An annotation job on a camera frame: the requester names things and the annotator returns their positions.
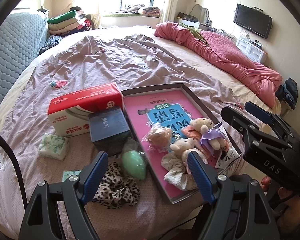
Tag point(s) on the cream teddy bear pink dress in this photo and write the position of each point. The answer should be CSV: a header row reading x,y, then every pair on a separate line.
x,y
182,145

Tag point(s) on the cream teddy bear purple dress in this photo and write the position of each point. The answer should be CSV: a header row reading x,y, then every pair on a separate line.
x,y
200,125

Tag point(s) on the bagged brown plush toy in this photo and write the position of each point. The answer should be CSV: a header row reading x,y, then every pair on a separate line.
x,y
160,137

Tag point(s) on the pink tray box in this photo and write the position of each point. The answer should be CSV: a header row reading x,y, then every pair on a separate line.
x,y
175,86

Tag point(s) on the pile of folded clothes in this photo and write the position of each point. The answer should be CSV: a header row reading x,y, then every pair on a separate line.
x,y
67,22

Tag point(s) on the dark blue box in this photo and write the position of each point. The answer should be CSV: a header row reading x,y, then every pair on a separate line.
x,y
107,130

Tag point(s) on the red white tissue box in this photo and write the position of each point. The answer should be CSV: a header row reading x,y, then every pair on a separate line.
x,y
72,105

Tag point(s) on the small white packet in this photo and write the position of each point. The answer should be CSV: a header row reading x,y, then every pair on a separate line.
x,y
226,158

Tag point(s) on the clothes on windowsill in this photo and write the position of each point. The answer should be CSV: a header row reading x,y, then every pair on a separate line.
x,y
142,10

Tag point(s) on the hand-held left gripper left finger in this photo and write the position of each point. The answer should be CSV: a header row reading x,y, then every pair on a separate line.
x,y
95,177

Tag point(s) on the bagged green egg sponge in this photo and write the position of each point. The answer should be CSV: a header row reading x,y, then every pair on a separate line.
x,y
133,163

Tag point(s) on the dark patterned pillow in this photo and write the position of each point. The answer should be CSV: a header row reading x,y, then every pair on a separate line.
x,y
50,43

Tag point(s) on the small green tissue packet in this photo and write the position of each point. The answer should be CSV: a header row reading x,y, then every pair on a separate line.
x,y
70,174

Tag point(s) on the green white tissue pack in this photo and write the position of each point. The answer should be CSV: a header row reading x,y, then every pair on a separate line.
x,y
52,146

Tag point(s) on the dresser mirror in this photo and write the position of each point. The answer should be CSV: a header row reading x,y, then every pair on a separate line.
x,y
200,12

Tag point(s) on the white drawer unit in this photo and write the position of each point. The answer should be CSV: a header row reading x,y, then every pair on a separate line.
x,y
252,50

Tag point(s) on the dark blue clothing heap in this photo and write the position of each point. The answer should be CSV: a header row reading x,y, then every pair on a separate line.
x,y
287,92

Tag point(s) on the grey quilted headboard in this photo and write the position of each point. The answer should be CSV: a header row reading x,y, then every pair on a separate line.
x,y
12,55

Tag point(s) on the leopard print scrunchie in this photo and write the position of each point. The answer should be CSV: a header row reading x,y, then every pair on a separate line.
x,y
120,192

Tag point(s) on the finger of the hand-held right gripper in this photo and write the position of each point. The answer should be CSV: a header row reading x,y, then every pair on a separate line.
x,y
240,122
258,110

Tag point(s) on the cluttered dresser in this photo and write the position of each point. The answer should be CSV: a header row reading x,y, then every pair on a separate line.
x,y
187,18

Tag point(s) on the black television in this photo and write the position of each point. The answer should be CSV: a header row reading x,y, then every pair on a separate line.
x,y
252,20

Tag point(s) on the white floral scrunchie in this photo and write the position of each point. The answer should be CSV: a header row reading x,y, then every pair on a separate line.
x,y
175,172

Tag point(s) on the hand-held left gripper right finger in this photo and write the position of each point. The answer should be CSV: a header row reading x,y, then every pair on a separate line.
x,y
198,177

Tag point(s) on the pink quilt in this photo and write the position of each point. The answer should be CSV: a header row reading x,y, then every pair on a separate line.
x,y
227,55

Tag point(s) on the person's right hand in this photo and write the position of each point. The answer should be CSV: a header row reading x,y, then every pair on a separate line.
x,y
290,210

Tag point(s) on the cream curtain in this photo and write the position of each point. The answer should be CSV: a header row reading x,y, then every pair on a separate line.
x,y
172,0

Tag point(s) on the pink blue book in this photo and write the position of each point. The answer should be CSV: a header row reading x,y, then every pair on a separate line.
x,y
150,110

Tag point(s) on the olive green garment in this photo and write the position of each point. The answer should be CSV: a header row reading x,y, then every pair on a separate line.
x,y
195,31

